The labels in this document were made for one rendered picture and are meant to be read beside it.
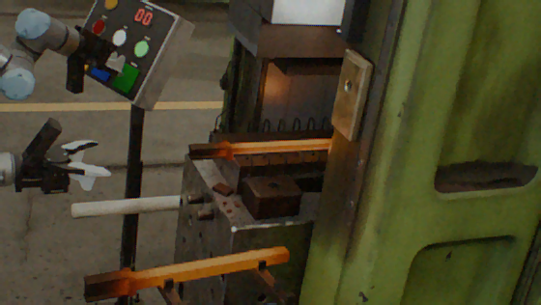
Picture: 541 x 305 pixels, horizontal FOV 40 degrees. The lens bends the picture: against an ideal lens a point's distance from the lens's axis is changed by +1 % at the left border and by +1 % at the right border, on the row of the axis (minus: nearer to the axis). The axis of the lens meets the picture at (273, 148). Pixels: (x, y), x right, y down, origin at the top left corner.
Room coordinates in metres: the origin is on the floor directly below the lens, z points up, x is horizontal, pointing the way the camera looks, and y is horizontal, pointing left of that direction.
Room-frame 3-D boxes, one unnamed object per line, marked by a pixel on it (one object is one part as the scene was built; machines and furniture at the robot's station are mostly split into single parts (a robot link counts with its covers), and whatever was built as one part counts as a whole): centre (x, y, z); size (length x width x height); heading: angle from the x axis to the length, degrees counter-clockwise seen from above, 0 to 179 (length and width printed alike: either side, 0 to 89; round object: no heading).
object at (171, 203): (1.95, 0.36, 0.62); 0.44 x 0.05 x 0.05; 117
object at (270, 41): (1.78, -0.07, 1.32); 0.42 x 0.20 x 0.10; 117
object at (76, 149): (1.55, 0.45, 0.98); 0.09 x 0.03 x 0.06; 153
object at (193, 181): (1.73, -0.10, 0.69); 0.56 x 0.38 x 0.45; 117
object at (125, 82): (1.98, 0.45, 1.01); 0.07 x 0.05 x 0.07; 52
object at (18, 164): (1.46, 0.50, 0.97); 0.12 x 0.08 x 0.09; 117
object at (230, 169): (1.78, -0.07, 0.96); 0.42 x 0.20 x 0.09; 117
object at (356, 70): (1.46, -0.14, 1.27); 0.09 x 0.02 x 0.17; 27
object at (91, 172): (1.45, 0.40, 0.98); 0.09 x 0.03 x 0.06; 81
